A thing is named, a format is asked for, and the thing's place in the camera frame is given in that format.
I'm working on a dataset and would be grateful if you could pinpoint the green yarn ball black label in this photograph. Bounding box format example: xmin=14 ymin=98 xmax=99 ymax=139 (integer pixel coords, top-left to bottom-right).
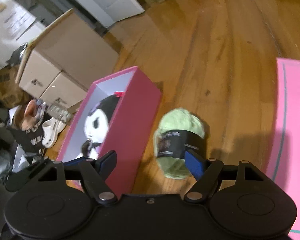
xmin=153 ymin=108 xmax=206 ymax=180

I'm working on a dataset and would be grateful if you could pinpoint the pink box lid teal border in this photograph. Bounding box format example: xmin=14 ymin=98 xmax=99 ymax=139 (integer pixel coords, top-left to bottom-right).
xmin=266 ymin=58 xmax=300 ymax=239

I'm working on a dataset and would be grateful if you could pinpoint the black white plush toy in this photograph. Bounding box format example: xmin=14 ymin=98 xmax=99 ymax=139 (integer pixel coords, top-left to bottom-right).
xmin=77 ymin=93 xmax=122 ymax=159

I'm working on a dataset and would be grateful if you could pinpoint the white clog shoe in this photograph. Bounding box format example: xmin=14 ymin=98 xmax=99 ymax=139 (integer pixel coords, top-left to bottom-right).
xmin=42 ymin=118 xmax=66 ymax=148

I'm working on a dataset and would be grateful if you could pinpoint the pink open storage box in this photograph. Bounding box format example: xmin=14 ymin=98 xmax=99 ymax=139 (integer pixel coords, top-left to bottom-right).
xmin=57 ymin=66 xmax=161 ymax=197

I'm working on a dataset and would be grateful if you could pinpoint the black printed bag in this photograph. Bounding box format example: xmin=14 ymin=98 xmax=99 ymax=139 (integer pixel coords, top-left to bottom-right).
xmin=6 ymin=99 xmax=50 ymax=155

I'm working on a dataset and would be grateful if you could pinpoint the brown paper bag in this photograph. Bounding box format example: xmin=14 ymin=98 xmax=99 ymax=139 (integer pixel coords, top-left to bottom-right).
xmin=0 ymin=65 xmax=30 ymax=108

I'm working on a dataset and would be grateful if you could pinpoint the white cabinet with papers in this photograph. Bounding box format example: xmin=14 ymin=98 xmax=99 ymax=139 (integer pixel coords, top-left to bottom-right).
xmin=0 ymin=0 xmax=45 ymax=66

